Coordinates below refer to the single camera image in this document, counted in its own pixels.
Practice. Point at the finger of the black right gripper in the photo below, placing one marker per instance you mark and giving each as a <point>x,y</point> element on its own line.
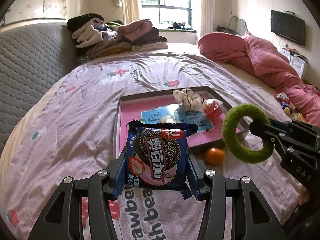
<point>264,131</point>
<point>286,125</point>

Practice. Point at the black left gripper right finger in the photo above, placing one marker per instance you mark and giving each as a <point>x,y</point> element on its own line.
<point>252,217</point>

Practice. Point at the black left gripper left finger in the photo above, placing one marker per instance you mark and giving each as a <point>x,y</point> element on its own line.
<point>61,217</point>

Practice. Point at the cream spotted cloth pouch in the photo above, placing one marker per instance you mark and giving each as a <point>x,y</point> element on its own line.
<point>188,100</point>

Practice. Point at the blue oreo cookie packet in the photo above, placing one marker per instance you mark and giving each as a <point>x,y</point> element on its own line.
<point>157,157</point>

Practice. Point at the red snack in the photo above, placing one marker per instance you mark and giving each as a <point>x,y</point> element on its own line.
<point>169,119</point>

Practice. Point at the small toys by blanket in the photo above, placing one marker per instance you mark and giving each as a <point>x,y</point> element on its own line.
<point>288,107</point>

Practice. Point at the white drawer cabinet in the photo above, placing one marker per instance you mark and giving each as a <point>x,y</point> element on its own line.
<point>297,61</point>

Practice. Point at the brown tray with pink book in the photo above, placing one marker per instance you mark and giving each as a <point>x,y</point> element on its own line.
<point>151,106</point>

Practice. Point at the pink quilted blanket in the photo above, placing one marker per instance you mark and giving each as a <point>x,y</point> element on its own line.
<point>261,59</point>

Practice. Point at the pink strawberry print bedspread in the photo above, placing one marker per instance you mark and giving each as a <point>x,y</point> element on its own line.
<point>73,136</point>

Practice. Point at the white right curtain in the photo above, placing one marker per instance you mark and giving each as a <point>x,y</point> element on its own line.
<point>207,16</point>

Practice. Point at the grey quilted headboard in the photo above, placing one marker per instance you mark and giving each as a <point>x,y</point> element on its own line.
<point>33,58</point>

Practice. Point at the pile of folded clothes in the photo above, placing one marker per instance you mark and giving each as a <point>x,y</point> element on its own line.
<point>96,38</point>

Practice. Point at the cream left curtain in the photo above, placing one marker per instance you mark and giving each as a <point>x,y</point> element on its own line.
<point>126,0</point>

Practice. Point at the black wall television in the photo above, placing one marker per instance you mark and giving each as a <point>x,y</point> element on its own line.
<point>288,26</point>

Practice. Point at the window with dark frame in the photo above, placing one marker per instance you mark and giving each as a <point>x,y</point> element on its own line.
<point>167,13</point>

